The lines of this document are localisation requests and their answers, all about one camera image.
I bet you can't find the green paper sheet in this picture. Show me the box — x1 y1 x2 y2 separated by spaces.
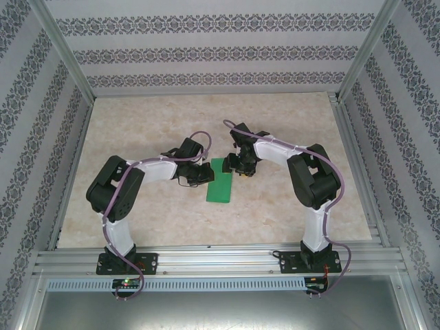
206 157 234 204

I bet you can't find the grey sheet metal panel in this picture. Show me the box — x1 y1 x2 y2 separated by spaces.
20 274 424 330

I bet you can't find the aluminium mounting rail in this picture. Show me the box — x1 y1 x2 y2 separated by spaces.
32 240 410 276

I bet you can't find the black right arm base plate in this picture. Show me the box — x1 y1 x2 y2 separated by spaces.
278 250 343 275

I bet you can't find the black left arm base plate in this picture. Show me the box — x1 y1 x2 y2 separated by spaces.
96 252 160 276

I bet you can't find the slotted grey cable duct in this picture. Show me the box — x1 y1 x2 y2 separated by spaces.
46 277 307 292

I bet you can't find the aluminium side rail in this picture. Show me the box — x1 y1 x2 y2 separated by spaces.
46 99 94 250
328 91 391 248

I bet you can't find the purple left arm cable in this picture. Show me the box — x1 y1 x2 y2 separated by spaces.
102 131 212 303

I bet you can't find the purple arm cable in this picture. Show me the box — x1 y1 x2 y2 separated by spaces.
102 131 212 303
222 118 353 300

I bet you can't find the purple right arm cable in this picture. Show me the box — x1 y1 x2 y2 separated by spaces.
222 118 353 300

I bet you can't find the aluminium frame post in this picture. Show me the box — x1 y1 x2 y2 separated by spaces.
29 0 96 100
335 0 403 102

